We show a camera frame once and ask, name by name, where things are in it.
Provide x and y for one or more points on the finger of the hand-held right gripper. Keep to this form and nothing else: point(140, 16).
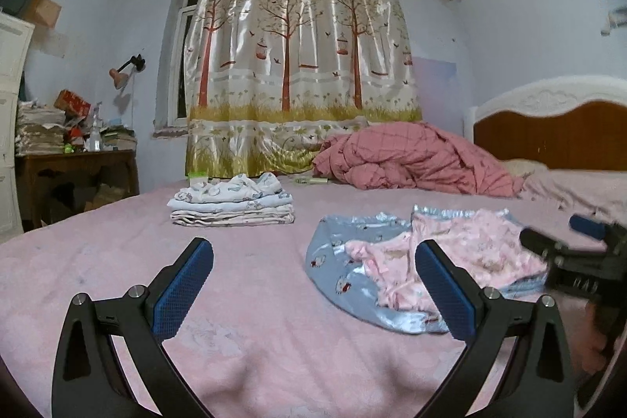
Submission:
point(539, 241)
point(588, 227)

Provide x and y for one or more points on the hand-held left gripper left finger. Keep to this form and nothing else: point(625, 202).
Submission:
point(183, 286)

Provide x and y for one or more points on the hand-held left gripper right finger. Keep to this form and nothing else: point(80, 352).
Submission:
point(445, 295)

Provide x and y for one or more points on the pink print pants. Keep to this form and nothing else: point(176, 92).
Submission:
point(465, 241)

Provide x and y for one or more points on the white cat-print pants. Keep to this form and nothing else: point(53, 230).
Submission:
point(230, 189)

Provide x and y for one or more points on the blue cat-print pants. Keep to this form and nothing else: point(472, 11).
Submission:
point(338, 271)

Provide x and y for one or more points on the person's right hand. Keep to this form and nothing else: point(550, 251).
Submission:
point(592, 339)

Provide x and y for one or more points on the beige pillow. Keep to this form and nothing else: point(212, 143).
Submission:
point(526, 166)

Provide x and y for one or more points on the pink bed sheet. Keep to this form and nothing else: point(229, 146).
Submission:
point(98, 251)

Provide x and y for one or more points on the white and wooden headboard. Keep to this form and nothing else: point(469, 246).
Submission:
point(539, 139)

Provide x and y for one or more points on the small white green box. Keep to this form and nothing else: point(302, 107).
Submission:
point(198, 177)

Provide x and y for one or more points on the pink plaid quilt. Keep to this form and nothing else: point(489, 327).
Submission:
point(416, 158)

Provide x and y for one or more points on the low stack of papers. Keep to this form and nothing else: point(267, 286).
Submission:
point(117, 138)

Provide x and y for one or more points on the dark wooden desk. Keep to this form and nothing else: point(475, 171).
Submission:
point(73, 163)

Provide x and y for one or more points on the green and white comb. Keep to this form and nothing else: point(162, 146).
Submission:
point(313, 179)

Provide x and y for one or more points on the clear bottle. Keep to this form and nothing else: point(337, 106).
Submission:
point(95, 136)

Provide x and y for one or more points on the tall stack of papers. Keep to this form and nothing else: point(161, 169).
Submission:
point(39, 129)

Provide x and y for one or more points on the red box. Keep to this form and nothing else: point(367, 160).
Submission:
point(72, 100)

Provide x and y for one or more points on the pink desk lamp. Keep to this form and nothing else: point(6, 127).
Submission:
point(119, 77)

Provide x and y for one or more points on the window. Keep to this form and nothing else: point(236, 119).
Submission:
point(176, 55)

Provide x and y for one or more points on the white drawer cabinet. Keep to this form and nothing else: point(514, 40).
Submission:
point(10, 104)

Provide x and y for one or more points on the tree-print curtain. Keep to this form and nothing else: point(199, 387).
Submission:
point(294, 55)

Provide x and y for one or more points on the cardboard box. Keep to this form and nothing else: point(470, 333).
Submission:
point(41, 9)

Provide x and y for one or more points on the pale wall sticker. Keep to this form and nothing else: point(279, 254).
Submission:
point(612, 22)

